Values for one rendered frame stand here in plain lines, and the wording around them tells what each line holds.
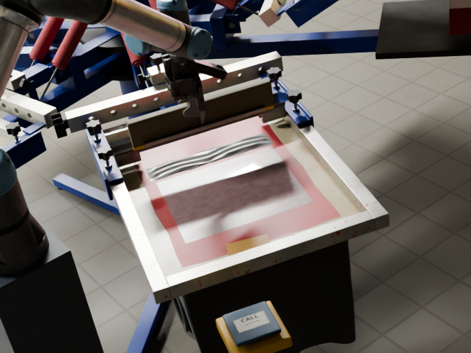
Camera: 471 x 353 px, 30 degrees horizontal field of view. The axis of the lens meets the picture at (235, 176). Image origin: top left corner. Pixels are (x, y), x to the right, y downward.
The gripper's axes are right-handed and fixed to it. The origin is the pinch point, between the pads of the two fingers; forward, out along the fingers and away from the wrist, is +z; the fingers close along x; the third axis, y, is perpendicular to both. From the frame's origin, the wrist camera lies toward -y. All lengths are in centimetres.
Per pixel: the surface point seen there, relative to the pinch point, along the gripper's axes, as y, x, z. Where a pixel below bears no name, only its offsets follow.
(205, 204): 7.8, 20.8, 13.6
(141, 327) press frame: 29, -44, 104
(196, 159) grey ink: 3.7, -0.6, 13.2
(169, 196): 15.3, 12.5, 13.6
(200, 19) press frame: -22, -78, 7
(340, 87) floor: -113, -178, 108
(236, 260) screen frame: 9, 51, 10
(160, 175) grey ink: 14.8, 1.9, 13.2
